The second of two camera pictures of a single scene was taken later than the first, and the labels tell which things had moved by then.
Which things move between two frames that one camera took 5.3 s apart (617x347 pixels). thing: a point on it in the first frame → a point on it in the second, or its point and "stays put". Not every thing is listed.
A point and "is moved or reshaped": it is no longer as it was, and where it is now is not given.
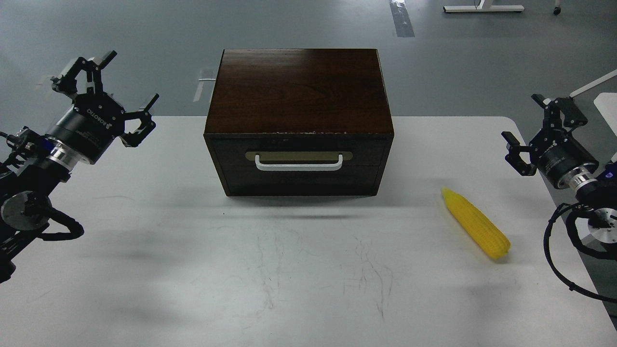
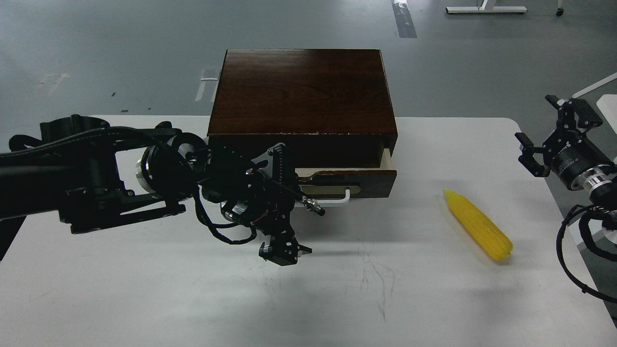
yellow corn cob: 495,243 stays put
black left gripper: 87,129 → 269,210
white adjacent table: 606,102 stays put
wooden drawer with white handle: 301,165 is moved or reshaped
